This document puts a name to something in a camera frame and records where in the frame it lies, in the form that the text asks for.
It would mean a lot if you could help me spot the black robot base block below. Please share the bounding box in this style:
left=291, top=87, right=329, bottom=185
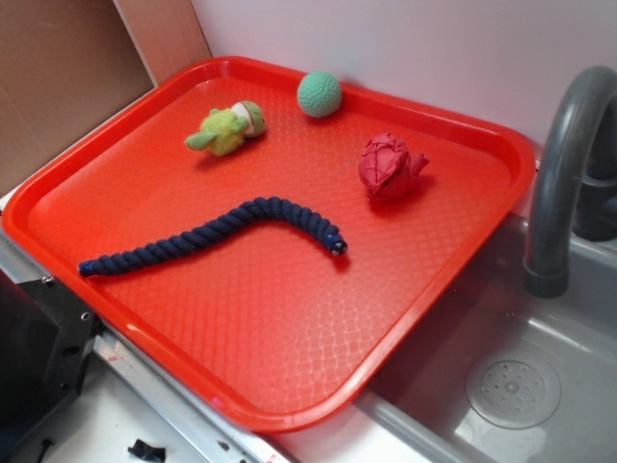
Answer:
left=1, top=277, right=98, bottom=462

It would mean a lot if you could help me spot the red plastic tray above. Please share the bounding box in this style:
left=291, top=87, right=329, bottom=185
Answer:
left=2, top=57, right=535, bottom=433

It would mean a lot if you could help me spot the red crumpled cloth ball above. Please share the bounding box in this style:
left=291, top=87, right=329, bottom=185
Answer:
left=358, top=132, right=430, bottom=202

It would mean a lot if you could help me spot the green plush toy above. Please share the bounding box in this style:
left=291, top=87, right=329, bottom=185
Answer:
left=184, top=100, right=267, bottom=157

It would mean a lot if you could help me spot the green knitted ball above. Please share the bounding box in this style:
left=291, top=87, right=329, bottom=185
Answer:
left=297, top=71, right=342, bottom=119

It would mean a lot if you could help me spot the grey plastic sink basin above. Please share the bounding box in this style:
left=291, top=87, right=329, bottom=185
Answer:
left=357, top=216, right=616, bottom=462

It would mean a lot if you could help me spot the round sink drain cover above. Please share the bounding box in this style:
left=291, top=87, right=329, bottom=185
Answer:
left=465, top=349, right=561, bottom=430

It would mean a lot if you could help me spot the grey toy faucet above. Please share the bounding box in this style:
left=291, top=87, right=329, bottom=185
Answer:
left=523, top=66, right=616, bottom=298

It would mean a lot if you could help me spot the black tape scrap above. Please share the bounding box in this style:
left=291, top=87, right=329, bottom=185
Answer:
left=127, top=439, right=167, bottom=463

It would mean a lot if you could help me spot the brown cardboard panel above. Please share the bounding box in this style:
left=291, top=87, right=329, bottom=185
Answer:
left=1, top=1, right=211, bottom=195

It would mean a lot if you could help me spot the dark blue twisted rope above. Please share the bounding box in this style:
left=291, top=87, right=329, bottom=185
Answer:
left=78, top=196, right=349, bottom=279

